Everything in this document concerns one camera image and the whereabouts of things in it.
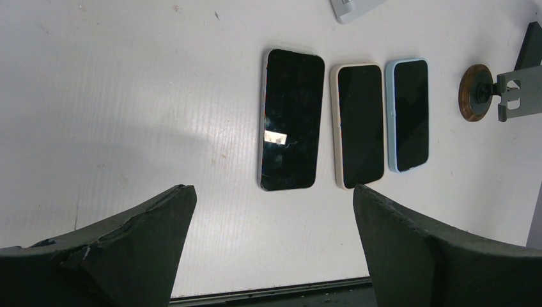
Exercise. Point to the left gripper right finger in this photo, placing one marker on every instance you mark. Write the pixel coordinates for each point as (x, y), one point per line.
(415, 260)

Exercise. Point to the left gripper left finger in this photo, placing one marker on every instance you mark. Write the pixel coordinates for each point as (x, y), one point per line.
(128, 259)

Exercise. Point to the cream phone black screen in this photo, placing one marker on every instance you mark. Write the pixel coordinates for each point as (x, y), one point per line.
(357, 109)

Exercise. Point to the light blue phone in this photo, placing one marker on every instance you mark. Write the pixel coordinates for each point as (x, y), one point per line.
(407, 110)

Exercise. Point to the lavender phone black screen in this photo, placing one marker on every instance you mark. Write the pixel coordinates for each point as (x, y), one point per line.
(292, 101)

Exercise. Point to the white folding phone stand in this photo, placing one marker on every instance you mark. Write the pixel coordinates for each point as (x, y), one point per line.
(347, 11)

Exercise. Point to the wooden round-base phone stand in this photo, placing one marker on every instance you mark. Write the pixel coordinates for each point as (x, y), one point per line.
(519, 92)

